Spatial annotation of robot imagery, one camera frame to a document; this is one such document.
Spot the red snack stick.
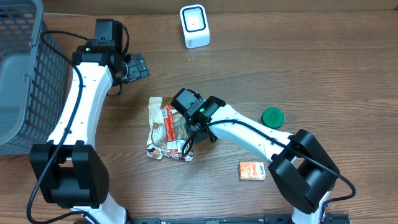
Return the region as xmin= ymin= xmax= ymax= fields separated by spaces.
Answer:
xmin=161 ymin=105 xmax=186 ymax=154

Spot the beige brown snack bag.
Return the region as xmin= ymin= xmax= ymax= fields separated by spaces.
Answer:
xmin=146 ymin=97 xmax=193 ymax=162

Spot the orange tissue pack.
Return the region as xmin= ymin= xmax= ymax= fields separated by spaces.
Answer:
xmin=239 ymin=162 xmax=266 ymax=180

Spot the green lid jar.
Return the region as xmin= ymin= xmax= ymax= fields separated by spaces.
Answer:
xmin=260 ymin=107 xmax=285 ymax=129

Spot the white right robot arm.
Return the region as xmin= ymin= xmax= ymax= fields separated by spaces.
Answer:
xmin=171 ymin=88 xmax=340 ymax=223

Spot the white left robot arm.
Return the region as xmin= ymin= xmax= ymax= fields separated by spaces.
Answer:
xmin=26 ymin=19 xmax=150 ymax=223

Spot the white barcode scanner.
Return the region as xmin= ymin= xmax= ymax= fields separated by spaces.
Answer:
xmin=180 ymin=4 xmax=210 ymax=49

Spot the grey plastic basket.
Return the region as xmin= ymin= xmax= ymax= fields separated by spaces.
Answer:
xmin=1 ymin=0 xmax=68 ymax=156

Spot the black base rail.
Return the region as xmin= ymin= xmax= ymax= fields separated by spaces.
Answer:
xmin=127 ymin=213 xmax=351 ymax=224

